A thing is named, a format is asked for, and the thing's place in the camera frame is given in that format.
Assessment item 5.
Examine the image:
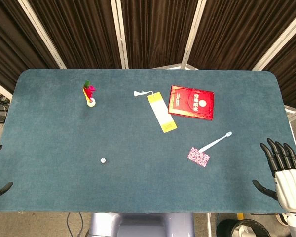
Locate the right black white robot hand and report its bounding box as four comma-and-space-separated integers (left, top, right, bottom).
252, 138, 296, 211

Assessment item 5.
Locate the black round bin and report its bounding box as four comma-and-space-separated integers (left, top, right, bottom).
216, 218, 291, 237

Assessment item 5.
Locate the white toothbrush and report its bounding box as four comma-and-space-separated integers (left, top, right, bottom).
198, 131, 233, 153

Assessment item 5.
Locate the pink patterned card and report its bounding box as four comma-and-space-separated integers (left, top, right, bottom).
187, 147, 211, 168

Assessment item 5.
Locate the red gold printed booklet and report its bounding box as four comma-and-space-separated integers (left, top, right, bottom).
167, 85, 215, 121

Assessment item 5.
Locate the feathered shuttlecock with white base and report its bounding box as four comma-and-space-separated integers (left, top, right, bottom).
82, 79, 97, 108

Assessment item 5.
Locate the yellow white bookmark with tassel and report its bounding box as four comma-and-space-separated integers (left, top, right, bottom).
133, 90, 178, 134

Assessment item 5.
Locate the teal felt table mat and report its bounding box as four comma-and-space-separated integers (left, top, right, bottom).
0, 68, 296, 214

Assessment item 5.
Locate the grey robot torso base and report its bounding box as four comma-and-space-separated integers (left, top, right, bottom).
88, 212, 195, 237

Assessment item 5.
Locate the dark brown curtain screen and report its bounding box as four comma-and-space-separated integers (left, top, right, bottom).
0, 0, 296, 109

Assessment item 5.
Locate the black cable on floor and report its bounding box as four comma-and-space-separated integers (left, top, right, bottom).
66, 212, 89, 237

